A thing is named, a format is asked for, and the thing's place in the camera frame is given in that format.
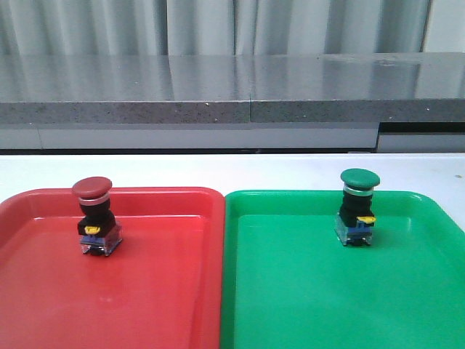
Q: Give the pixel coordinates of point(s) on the green mushroom push button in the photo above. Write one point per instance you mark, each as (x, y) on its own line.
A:
(354, 219)

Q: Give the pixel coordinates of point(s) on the red mushroom push button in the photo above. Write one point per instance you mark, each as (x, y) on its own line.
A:
(99, 231)

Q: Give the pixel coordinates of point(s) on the green plastic tray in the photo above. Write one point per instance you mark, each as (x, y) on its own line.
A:
(290, 283)

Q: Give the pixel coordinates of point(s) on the red plastic tray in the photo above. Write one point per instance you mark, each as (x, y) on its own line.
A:
(160, 288)

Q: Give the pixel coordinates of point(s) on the grey granite counter slab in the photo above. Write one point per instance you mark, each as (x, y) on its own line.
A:
(381, 103)

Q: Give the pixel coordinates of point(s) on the white pleated curtain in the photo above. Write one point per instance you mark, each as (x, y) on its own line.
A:
(212, 27)

